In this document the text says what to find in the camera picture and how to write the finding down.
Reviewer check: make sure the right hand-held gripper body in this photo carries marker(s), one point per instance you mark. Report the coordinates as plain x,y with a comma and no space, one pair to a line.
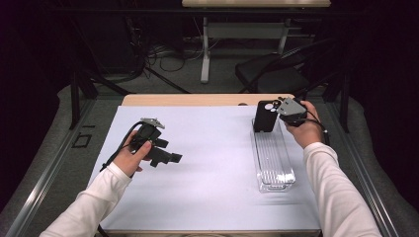
291,110

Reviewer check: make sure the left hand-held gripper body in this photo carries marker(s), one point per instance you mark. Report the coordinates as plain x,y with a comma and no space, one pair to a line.
146,133

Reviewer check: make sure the black phone case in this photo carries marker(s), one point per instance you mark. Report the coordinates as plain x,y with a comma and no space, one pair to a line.
265,118

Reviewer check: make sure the clear plastic packaging box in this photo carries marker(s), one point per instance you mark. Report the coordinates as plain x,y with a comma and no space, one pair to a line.
273,158

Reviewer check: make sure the person's right hand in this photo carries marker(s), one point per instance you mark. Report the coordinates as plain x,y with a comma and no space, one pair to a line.
308,133

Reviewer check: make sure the person's left hand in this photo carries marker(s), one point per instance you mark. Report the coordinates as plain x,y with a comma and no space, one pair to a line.
128,159

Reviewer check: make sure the black folding chair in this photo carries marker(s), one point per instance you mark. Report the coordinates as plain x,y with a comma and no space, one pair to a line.
273,74

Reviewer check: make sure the white board table cover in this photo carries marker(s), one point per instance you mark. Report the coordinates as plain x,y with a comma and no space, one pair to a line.
210,184

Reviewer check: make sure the black metal stand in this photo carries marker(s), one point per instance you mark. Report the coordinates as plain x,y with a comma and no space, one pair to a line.
75,98
344,105

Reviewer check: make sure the desk with white legs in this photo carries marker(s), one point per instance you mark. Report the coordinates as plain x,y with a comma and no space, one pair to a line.
253,30

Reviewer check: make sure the aluminium floor rail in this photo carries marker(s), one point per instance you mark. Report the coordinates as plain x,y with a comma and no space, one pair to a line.
365,174
49,174

